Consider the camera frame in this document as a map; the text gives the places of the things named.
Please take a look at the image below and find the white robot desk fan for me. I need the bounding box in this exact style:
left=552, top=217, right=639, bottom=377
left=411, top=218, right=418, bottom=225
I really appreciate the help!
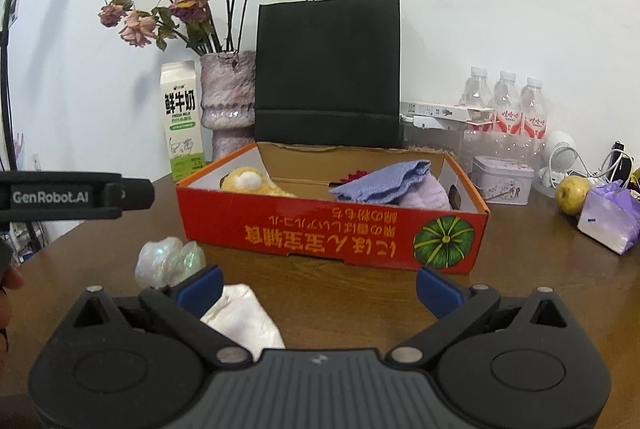
left=532, top=130, right=577, bottom=197

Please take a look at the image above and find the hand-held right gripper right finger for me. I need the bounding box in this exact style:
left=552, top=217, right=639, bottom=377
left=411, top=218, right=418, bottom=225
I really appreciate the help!
left=387, top=265, right=568, bottom=363

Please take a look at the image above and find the purple tissue pack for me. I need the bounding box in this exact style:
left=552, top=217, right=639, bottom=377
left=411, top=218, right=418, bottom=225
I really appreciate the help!
left=577, top=182, right=640, bottom=255

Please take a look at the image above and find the iridescent plastic wrap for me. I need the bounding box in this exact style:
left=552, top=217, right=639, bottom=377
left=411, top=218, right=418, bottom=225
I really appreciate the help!
left=135, top=236, right=207, bottom=290

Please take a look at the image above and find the printed tin box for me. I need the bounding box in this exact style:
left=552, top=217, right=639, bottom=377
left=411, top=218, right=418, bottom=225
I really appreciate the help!
left=471, top=155, right=537, bottom=206

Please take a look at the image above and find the purple textured vase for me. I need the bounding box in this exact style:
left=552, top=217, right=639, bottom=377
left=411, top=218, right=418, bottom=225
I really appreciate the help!
left=200, top=50, right=257, bottom=162

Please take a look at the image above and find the white tissue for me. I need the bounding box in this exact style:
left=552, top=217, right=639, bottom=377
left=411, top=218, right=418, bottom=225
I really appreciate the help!
left=200, top=283, right=286, bottom=352

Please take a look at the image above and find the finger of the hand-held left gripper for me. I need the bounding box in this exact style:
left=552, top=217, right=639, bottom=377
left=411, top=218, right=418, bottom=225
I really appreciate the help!
left=123, top=179, right=155, bottom=210

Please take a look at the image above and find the person's left hand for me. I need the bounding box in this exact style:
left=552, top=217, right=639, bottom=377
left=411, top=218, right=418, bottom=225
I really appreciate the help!
left=0, top=266, right=25, bottom=342

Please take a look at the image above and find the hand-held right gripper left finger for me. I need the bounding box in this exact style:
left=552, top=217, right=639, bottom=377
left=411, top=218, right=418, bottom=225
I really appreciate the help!
left=72, top=265, right=253, bottom=363

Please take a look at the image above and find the purple fluffy towel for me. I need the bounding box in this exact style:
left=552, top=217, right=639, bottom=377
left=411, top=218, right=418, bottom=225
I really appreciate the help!
left=400, top=174, right=451, bottom=211

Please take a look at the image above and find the white flat carton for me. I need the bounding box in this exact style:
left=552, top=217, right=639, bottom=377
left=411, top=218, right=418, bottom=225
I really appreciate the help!
left=402, top=100, right=497, bottom=125

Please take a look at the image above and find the white green milk carton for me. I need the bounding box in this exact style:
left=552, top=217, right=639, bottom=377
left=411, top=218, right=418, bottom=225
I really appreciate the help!
left=160, top=60, right=206, bottom=182

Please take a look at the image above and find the red cardboard box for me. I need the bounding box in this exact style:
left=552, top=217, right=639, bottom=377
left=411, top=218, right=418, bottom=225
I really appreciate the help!
left=176, top=142, right=491, bottom=274

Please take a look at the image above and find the thin purple cloth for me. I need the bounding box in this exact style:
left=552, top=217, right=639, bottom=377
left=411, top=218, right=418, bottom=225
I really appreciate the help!
left=329, top=160, right=432, bottom=205

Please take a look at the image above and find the black paper bag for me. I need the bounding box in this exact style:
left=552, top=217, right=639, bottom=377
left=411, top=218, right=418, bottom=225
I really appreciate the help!
left=255, top=0, right=403, bottom=150

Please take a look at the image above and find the green pear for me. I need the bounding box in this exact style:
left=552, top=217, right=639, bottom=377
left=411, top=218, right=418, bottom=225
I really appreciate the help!
left=555, top=176, right=593, bottom=215

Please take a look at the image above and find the clear lidded food container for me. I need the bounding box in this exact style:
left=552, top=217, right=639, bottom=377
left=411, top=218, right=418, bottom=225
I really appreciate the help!
left=402, top=116, right=466, bottom=155

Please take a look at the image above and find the clear water bottle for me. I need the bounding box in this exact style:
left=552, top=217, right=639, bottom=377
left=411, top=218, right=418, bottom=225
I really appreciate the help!
left=520, top=78, right=549, bottom=140
left=492, top=70, right=521, bottom=137
left=460, top=66, right=493, bottom=110

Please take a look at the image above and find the white charger with cables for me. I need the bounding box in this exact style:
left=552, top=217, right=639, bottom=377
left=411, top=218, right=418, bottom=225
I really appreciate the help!
left=592, top=142, right=628, bottom=184

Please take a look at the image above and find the yellow white plush toy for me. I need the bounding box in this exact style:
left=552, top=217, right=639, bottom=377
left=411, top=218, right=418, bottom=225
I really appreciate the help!
left=220, top=166, right=296, bottom=198

